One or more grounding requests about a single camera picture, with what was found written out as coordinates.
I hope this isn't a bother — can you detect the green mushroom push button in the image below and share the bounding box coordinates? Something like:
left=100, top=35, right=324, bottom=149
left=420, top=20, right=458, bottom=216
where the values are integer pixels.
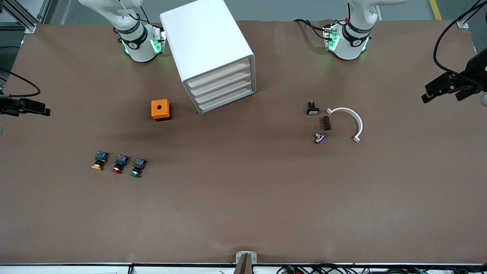
left=130, top=158, right=147, bottom=178

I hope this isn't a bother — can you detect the yellow mushroom push button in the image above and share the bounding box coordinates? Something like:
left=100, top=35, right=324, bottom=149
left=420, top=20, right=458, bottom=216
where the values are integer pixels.
left=91, top=151, right=109, bottom=170

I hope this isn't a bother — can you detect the red mushroom push button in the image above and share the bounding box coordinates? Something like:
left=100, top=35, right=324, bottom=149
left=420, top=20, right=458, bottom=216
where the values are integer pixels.
left=111, top=154, right=129, bottom=174

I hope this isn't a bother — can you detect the brown table mat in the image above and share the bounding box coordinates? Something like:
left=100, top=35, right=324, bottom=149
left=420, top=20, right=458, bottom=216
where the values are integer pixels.
left=0, top=19, right=487, bottom=265

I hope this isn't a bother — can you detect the aluminium frame post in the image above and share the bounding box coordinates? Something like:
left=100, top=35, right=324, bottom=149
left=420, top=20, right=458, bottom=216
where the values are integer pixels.
left=457, top=0, right=487, bottom=29

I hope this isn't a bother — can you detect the aluminium frame profile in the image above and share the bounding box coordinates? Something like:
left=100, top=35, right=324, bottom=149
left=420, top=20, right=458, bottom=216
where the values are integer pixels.
left=0, top=0, right=52, bottom=38

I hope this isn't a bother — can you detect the white curved bracket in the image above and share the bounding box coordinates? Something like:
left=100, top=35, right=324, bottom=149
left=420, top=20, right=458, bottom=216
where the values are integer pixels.
left=326, top=107, right=364, bottom=143

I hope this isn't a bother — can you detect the orange button enclosure box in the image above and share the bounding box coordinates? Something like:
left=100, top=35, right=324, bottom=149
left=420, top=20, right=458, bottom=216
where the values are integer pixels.
left=151, top=99, right=172, bottom=121

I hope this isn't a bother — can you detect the black arm base cable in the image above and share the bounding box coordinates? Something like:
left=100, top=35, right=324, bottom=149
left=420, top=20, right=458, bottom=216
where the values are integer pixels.
left=293, top=18, right=329, bottom=40

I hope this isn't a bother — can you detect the black cable bundle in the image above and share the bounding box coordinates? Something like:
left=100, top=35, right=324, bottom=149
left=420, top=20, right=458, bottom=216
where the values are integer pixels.
left=276, top=264, right=487, bottom=274

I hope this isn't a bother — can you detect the grey metal table bracket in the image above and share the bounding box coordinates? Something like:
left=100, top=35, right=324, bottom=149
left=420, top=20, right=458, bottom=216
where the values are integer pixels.
left=236, top=251, right=257, bottom=274

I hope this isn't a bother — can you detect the brown camera post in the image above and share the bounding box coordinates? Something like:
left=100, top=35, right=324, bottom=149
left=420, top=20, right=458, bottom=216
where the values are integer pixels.
left=233, top=254, right=253, bottom=274

